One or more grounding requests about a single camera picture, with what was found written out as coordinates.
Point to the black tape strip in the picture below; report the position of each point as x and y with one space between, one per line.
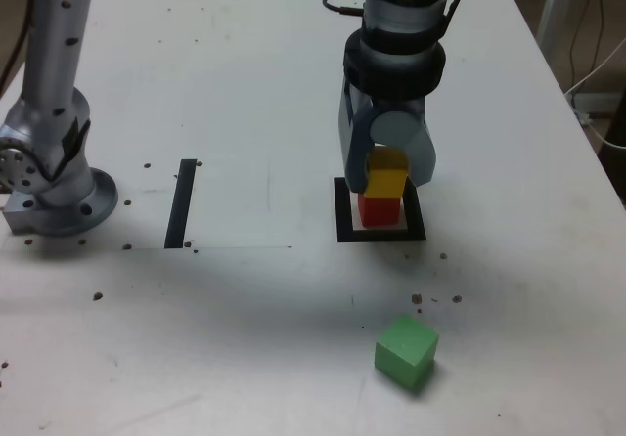
180 201

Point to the white metal post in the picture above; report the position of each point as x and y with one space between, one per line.
552 6

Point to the yellow cube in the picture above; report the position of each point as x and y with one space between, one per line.
386 184

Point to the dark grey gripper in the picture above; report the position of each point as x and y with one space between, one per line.
401 104

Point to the red cube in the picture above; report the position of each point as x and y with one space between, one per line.
379 213

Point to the green cube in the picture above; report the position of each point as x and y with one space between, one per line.
403 353

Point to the white power strip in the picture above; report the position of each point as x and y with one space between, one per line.
594 103

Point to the black tape square outline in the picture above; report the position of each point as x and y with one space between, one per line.
381 235

